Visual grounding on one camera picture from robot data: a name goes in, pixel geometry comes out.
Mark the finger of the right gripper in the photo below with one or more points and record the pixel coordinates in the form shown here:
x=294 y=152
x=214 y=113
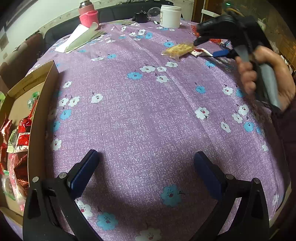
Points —
x=225 y=53
x=205 y=35

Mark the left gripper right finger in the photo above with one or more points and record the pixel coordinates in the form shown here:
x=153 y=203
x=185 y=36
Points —
x=212 y=176

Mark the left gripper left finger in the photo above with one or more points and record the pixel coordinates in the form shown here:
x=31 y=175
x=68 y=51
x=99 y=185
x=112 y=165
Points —
x=80 y=173

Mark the yellow biscuit packet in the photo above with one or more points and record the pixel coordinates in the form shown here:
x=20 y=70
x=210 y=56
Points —
x=179 y=50

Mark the dark red foil snack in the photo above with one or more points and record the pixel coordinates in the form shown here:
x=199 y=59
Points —
x=18 y=171

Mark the pink snack packet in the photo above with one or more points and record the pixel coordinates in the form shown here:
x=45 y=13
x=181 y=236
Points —
x=19 y=192

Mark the small green candy packet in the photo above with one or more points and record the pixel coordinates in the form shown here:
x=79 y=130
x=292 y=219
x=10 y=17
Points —
x=34 y=97

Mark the white red snack packet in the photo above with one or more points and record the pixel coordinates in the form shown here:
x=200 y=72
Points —
x=22 y=143

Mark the clear green-edged snack packet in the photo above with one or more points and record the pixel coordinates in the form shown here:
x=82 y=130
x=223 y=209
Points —
x=6 y=185

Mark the red green-label snack packet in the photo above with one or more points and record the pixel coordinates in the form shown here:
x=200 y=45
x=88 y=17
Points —
x=25 y=124

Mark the pale green snack packet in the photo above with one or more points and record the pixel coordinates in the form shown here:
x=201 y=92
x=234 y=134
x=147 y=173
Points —
x=12 y=141

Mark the red gold foil snack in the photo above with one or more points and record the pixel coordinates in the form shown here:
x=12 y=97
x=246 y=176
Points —
x=5 y=131

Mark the person's right hand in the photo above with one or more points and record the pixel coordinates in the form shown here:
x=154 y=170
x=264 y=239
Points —
x=285 y=82

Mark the red mesh gift bag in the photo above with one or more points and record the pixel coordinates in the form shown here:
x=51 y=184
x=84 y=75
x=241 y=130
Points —
x=208 y=27

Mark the white plastic jar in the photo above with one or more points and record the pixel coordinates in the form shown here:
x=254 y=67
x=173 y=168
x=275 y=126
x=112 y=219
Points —
x=170 y=16

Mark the clear glass bowl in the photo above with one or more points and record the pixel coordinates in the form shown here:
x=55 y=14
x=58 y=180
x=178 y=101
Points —
x=154 y=12

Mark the black small container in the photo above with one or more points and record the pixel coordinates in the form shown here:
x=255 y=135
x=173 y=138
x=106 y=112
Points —
x=140 y=17

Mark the small green booklet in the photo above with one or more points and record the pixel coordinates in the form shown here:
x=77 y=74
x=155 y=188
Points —
x=122 y=22

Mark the purple floral tablecloth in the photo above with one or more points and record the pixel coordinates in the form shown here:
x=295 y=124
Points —
x=148 y=115

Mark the black leather sofa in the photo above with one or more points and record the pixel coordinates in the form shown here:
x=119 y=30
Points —
x=111 y=13

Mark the cardboard box tray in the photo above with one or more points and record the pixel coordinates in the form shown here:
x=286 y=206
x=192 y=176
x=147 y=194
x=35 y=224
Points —
x=24 y=115

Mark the pink sleeved thermos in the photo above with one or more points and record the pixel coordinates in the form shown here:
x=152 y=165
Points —
x=87 y=13

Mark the white and green papers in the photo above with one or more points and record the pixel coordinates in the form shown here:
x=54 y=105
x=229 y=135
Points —
x=81 y=36

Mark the brown armchair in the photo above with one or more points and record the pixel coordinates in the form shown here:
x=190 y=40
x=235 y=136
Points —
x=20 y=61

